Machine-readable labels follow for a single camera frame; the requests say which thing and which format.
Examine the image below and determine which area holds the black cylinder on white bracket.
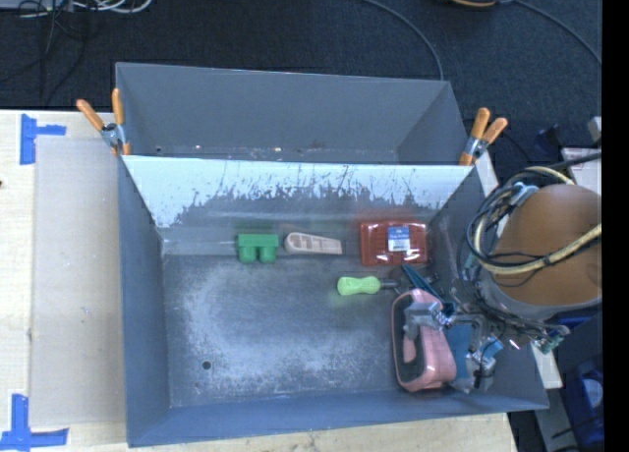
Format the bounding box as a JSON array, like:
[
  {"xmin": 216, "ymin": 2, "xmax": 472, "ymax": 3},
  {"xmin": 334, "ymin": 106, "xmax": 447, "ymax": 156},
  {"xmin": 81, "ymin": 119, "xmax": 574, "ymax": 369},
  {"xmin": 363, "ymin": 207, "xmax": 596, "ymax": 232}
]
[{"xmin": 470, "ymin": 337, "xmax": 505, "ymax": 392}]

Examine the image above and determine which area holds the pink case with black rim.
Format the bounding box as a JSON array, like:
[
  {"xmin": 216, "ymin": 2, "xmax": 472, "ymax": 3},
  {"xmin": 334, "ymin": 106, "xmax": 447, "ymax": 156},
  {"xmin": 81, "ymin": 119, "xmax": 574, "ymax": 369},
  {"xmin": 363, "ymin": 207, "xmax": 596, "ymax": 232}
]
[{"xmin": 390, "ymin": 287, "xmax": 458, "ymax": 393}]

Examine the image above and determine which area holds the pale wood flat board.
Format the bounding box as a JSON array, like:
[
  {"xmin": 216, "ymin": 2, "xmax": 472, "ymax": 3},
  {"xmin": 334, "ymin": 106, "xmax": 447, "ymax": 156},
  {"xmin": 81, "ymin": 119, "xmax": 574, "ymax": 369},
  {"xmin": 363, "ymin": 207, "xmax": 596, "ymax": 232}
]
[{"xmin": 28, "ymin": 135, "xmax": 127, "ymax": 429}]

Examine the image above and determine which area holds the beige plastic wedge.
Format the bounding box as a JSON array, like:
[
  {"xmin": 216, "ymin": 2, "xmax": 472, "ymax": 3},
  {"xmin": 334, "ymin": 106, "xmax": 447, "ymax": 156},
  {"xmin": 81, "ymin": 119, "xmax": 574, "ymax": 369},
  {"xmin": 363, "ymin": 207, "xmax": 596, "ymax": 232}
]
[{"xmin": 283, "ymin": 231, "xmax": 344, "ymax": 256}]

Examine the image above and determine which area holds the grey metal bin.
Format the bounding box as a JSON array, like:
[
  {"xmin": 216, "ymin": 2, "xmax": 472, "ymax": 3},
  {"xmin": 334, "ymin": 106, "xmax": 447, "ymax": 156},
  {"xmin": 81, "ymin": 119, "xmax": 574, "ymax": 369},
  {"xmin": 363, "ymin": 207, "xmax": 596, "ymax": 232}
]
[{"xmin": 114, "ymin": 61, "xmax": 550, "ymax": 448}]

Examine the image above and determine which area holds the dark teal pointed tool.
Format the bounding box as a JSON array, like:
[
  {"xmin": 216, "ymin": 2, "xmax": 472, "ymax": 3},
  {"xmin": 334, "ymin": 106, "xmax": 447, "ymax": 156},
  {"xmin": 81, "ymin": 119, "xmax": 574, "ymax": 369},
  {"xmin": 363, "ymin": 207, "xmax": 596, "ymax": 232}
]
[{"xmin": 400, "ymin": 262, "xmax": 437, "ymax": 302}]

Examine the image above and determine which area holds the red-brown packet with blue label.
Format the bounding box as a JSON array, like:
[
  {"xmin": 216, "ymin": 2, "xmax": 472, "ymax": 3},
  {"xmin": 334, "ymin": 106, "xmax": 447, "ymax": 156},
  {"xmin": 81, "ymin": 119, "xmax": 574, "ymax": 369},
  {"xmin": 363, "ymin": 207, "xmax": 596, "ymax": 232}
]
[{"xmin": 359, "ymin": 220, "xmax": 429, "ymax": 267}]

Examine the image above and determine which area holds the green handled screwdriver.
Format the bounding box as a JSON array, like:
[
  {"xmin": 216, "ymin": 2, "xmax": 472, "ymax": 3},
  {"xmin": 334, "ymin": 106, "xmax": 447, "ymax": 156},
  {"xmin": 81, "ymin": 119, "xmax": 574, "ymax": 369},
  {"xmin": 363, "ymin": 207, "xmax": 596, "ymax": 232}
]
[{"xmin": 336, "ymin": 274, "xmax": 402, "ymax": 297}]

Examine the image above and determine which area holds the green double cylinder toy block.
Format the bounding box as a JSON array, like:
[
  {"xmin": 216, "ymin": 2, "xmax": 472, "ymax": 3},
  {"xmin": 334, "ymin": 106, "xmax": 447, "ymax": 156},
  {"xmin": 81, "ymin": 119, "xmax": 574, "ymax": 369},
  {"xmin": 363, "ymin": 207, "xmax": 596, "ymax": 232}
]
[{"xmin": 236, "ymin": 232, "xmax": 280, "ymax": 265}]

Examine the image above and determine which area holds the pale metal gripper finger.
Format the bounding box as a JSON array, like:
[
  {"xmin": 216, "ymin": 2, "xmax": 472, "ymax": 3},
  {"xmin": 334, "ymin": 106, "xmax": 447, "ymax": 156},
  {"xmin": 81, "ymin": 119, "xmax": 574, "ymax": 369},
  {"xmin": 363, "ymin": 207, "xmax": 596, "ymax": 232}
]
[
  {"xmin": 402, "ymin": 315, "xmax": 439, "ymax": 341},
  {"xmin": 405, "ymin": 300, "xmax": 446, "ymax": 324}
]

